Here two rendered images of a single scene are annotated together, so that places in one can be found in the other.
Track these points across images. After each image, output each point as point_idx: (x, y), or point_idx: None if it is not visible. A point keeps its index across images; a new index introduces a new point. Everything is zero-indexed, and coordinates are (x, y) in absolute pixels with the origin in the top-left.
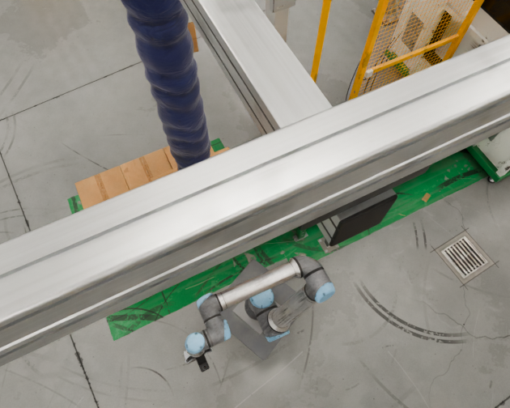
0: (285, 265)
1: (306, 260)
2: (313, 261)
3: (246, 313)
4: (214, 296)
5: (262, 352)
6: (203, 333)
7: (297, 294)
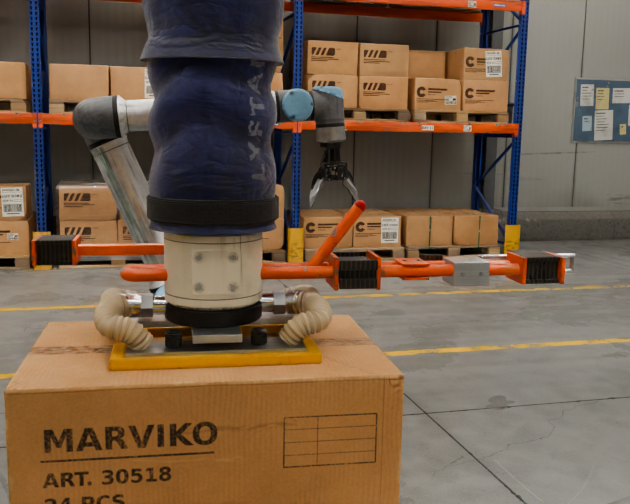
0: (137, 102)
1: (97, 97)
2: (86, 99)
3: None
4: (280, 93)
5: None
6: (312, 91)
7: (133, 163)
